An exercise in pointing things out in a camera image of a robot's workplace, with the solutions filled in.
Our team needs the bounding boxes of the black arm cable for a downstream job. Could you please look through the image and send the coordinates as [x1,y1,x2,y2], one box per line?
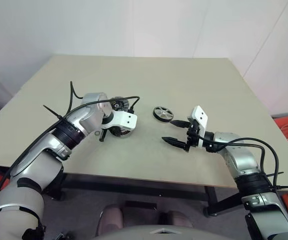
[207,142,266,175]
[0,80,141,201]
[206,138,281,193]

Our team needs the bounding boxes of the black motor housing with lid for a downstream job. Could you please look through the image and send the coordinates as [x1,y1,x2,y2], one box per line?
[108,96,136,139]

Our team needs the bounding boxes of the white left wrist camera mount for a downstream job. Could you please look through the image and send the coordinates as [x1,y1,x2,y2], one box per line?
[107,109,138,131]

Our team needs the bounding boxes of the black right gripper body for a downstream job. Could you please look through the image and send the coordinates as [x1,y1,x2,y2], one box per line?
[184,116,200,152]

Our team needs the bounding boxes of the black metal table frame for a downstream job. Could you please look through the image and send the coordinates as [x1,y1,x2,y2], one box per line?
[43,172,242,218]

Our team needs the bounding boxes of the brown rounded shape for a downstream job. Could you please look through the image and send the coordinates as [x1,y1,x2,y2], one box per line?
[97,203,124,236]

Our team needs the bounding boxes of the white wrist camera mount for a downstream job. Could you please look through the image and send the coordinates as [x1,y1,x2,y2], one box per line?
[192,105,209,149]
[107,109,138,131]

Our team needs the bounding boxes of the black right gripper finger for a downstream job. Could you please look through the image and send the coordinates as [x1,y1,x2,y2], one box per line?
[170,119,192,129]
[161,136,188,152]

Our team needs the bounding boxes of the orange fabric piece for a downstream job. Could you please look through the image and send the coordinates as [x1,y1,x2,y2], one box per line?
[0,172,9,191]

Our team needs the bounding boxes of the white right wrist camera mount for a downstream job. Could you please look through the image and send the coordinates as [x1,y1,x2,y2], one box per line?
[192,105,209,149]

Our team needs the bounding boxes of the silver spoked rotor black rim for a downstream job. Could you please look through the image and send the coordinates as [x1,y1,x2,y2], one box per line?
[152,106,174,123]

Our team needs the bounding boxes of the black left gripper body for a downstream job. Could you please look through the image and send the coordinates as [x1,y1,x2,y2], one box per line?
[103,125,121,137]

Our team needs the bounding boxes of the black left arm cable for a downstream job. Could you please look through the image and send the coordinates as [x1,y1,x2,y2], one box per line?
[0,80,141,201]

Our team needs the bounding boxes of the grey robot torso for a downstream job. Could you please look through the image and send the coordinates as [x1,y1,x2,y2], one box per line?
[88,223,199,240]

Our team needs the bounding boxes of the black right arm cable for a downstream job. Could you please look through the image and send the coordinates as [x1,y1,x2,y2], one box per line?
[206,138,281,193]
[207,142,266,175]

